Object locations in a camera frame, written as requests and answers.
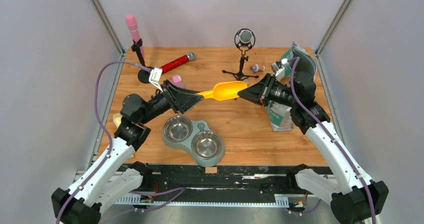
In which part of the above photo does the black tripod mic stand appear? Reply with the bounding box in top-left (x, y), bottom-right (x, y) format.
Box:
top-left (222, 49), bottom-right (259, 81)

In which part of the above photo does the black round-base mic stand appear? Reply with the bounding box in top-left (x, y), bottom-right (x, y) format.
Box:
top-left (137, 58), bottom-right (153, 84)

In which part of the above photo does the pink microphone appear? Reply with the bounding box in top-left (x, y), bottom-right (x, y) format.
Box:
top-left (125, 14), bottom-right (145, 59)

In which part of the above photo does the green pet food bag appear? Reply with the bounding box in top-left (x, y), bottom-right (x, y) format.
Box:
top-left (265, 42), bottom-right (317, 132)

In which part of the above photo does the small toy figurine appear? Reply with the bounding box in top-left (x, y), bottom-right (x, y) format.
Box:
top-left (250, 64), bottom-right (266, 73)

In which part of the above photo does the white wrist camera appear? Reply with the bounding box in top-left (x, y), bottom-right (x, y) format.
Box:
top-left (271, 58), bottom-right (290, 81)
top-left (148, 67), bottom-right (163, 92)

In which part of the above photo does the silver studio microphone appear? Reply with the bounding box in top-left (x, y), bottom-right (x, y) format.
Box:
top-left (234, 28), bottom-right (256, 50)

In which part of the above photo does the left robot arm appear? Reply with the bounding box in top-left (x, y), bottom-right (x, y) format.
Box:
top-left (51, 80), bottom-right (204, 224)

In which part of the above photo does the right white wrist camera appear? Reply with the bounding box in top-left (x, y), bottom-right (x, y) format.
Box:
top-left (271, 58), bottom-right (290, 81)

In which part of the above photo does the grey double pet bowl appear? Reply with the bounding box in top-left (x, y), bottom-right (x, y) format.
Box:
top-left (162, 115), bottom-right (226, 167)

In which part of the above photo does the yellow plastic scoop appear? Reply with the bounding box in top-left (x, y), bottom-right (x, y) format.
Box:
top-left (197, 81), bottom-right (248, 101)

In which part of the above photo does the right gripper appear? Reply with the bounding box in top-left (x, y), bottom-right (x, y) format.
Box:
top-left (237, 73), bottom-right (298, 108)

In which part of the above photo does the pink metronome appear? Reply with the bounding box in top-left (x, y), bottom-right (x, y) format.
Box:
top-left (172, 75), bottom-right (185, 88)

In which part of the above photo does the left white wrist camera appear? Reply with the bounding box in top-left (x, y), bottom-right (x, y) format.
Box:
top-left (148, 67), bottom-right (163, 92)

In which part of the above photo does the red glitter microphone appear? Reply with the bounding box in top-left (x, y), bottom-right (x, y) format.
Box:
top-left (160, 51), bottom-right (196, 74)

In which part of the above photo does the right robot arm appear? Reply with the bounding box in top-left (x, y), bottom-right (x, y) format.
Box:
top-left (238, 71), bottom-right (389, 224)

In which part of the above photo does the wooden block on rail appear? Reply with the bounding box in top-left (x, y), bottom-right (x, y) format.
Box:
top-left (204, 167), bottom-right (218, 174)

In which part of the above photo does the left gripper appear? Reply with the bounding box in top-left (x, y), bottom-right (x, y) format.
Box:
top-left (139, 79), bottom-right (203, 124)

